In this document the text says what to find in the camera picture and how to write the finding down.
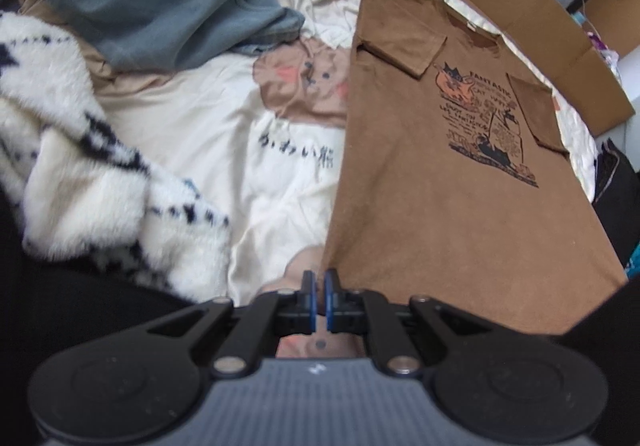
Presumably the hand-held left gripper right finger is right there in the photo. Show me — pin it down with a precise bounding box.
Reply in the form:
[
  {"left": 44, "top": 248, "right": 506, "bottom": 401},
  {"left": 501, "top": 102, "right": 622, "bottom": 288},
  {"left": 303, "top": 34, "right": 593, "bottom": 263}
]
[{"left": 324, "top": 268, "right": 493, "bottom": 375}]

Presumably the cream bear-print blanket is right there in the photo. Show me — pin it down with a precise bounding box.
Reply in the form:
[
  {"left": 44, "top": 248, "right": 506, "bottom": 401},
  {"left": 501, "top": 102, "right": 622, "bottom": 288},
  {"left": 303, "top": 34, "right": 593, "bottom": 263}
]
[{"left": 92, "top": 0, "right": 598, "bottom": 359}]

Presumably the white and black fluffy blanket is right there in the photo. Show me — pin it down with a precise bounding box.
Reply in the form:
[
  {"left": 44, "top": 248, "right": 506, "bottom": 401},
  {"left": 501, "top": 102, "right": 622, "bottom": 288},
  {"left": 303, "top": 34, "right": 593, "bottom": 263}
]
[{"left": 0, "top": 11, "right": 231, "bottom": 302}]

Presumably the purple and white packet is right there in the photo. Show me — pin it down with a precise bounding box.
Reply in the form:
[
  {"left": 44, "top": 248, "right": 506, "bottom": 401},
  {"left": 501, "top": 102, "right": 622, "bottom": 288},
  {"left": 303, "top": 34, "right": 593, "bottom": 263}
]
[{"left": 587, "top": 31, "right": 621, "bottom": 72}]

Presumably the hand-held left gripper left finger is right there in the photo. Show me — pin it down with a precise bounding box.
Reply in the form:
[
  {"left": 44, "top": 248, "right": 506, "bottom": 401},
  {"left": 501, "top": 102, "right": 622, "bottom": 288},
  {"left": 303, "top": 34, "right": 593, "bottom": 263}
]
[{"left": 145, "top": 270, "right": 317, "bottom": 374}]

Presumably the beige cloth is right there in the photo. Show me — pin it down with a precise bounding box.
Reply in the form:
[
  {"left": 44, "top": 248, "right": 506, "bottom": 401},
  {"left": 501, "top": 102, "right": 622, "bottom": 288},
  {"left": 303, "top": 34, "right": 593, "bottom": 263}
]
[{"left": 17, "top": 0, "right": 151, "bottom": 94}]

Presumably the brown printed T-shirt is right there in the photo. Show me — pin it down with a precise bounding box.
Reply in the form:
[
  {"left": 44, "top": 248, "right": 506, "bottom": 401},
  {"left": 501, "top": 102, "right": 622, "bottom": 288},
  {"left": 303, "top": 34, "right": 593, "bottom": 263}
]
[{"left": 320, "top": 0, "right": 628, "bottom": 334}]

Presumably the flattened cardboard sheet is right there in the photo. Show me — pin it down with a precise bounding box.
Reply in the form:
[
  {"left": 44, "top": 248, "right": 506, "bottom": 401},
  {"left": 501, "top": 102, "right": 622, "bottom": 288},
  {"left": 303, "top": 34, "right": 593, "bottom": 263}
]
[{"left": 420, "top": 0, "right": 636, "bottom": 137}]

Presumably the person's right leg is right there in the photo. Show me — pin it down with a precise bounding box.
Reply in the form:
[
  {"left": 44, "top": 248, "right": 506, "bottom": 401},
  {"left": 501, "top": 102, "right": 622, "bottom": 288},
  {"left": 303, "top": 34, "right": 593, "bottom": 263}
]
[{"left": 550, "top": 276, "right": 640, "bottom": 446}]

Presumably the black folded cloth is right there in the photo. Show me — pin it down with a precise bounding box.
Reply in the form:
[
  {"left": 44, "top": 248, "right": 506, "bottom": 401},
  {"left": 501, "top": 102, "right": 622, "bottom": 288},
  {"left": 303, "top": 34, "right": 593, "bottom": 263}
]
[{"left": 592, "top": 138, "right": 640, "bottom": 267}]

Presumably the teal printed cloth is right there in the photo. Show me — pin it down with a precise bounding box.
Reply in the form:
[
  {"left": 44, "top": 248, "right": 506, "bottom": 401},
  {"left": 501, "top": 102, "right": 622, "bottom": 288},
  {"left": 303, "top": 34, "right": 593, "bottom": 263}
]
[{"left": 625, "top": 241, "right": 640, "bottom": 282}]

